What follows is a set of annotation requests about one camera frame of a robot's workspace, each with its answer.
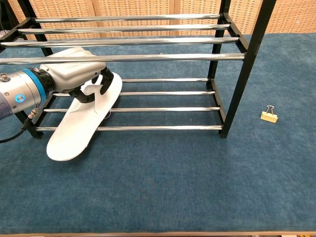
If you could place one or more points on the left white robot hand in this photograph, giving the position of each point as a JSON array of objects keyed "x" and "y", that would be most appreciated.
[{"x": 74, "y": 72}]

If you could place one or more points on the white slipper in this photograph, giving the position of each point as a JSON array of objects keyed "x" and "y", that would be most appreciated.
[{"x": 74, "y": 133}]

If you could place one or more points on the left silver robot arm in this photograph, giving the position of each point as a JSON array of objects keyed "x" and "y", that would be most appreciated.
[{"x": 17, "y": 89}]

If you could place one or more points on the woven wicker folding screen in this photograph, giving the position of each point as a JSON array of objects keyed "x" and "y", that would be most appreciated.
[{"x": 135, "y": 7}]

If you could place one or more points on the blue carpet mat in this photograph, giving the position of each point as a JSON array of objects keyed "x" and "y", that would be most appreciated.
[{"x": 158, "y": 172}]

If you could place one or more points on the yellow binder clip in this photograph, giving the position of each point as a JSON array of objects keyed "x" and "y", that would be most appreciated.
[{"x": 269, "y": 117}]

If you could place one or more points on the black shoe rack frame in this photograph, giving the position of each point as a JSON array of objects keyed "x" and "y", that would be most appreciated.
[{"x": 247, "y": 61}]

